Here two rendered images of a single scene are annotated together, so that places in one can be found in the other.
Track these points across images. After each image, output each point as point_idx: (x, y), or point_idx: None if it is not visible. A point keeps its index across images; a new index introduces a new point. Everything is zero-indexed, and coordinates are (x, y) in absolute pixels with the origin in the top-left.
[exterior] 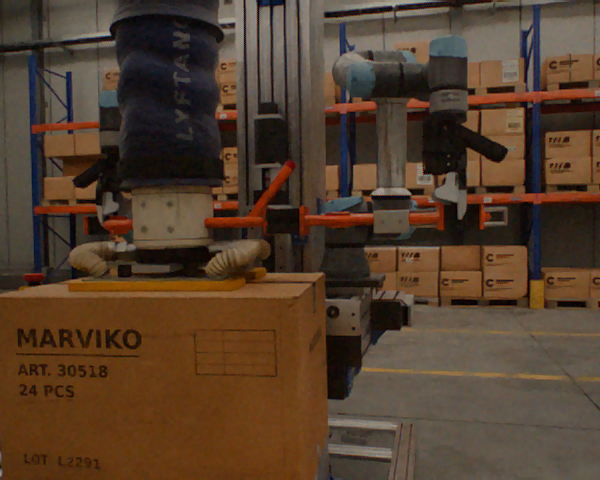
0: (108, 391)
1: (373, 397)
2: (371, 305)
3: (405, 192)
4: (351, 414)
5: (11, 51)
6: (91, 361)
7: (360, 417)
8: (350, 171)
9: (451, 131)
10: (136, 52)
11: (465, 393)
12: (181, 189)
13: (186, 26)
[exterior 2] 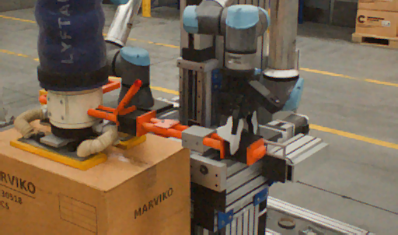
0: (22, 212)
1: (393, 186)
2: (263, 157)
3: (288, 75)
4: (356, 200)
5: None
6: (15, 193)
7: (362, 205)
8: None
9: (237, 83)
10: (39, 1)
11: None
12: (68, 92)
13: None
